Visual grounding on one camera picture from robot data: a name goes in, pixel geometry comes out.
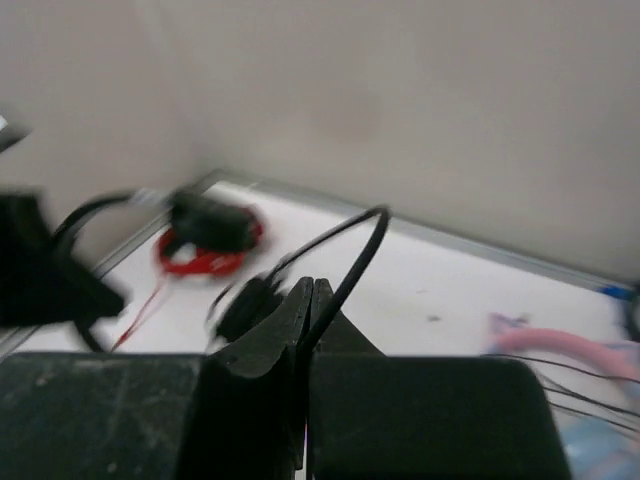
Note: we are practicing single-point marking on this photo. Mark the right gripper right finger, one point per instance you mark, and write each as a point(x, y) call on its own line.
point(335, 406)

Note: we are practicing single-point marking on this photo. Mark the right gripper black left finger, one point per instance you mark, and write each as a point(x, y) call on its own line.
point(246, 419)

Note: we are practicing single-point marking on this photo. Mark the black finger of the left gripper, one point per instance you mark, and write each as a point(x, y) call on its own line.
point(40, 285)

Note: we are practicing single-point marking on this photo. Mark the black wired headphones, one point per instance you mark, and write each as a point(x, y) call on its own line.
point(257, 298)

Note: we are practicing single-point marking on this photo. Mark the red black headphones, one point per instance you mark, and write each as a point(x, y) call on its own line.
point(215, 245)

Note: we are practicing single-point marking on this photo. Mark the pink blue cat-ear headphones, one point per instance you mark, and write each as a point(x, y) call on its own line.
point(596, 446)

